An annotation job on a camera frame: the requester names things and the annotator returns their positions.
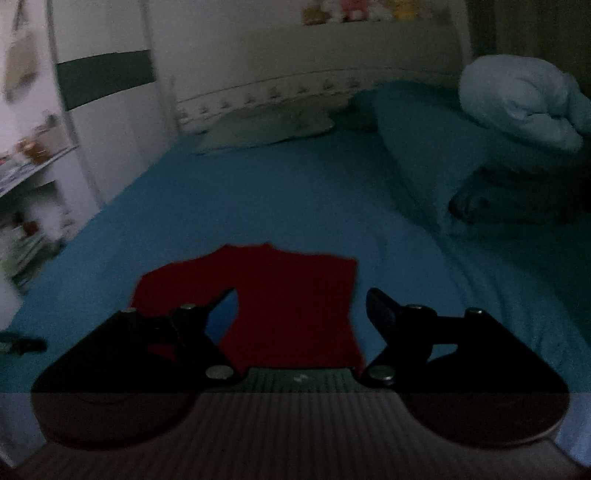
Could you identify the cluttered white shelf unit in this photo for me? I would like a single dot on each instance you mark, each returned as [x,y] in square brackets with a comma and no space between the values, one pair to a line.
[27,194]

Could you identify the beige hanging bag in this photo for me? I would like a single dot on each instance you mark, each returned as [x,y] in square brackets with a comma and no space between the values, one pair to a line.
[19,60]

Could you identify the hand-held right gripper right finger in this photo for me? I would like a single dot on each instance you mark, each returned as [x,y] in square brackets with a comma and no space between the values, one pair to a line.
[376,307]

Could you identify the bed with blue sheet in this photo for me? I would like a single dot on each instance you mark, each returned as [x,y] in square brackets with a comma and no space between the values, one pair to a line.
[277,194]

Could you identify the white wardrobe with green stripe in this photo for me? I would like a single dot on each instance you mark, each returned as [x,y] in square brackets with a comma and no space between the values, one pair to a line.
[115,92]

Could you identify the red small garment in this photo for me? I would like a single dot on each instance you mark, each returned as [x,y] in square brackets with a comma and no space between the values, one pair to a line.
[286,304]

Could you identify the light blue rolled blanket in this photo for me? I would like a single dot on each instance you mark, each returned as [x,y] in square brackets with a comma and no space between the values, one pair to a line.
[521,97]

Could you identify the row of plush toys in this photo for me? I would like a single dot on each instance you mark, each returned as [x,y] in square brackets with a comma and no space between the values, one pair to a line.
[364,9]

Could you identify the blue pillow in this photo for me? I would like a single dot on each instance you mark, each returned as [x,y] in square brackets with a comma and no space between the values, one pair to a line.
[425,138]

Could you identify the white bed headboard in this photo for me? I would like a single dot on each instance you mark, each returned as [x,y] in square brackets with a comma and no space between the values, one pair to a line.
[323,55]

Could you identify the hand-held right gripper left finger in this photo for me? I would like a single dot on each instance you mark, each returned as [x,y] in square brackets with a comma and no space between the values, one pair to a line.
[220,301]

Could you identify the dark folded clothes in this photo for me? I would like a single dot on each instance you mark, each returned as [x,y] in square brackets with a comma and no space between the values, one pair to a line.
[512,196]

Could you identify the pale green cushion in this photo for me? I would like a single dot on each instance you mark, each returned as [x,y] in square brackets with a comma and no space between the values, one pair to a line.
[263,127]

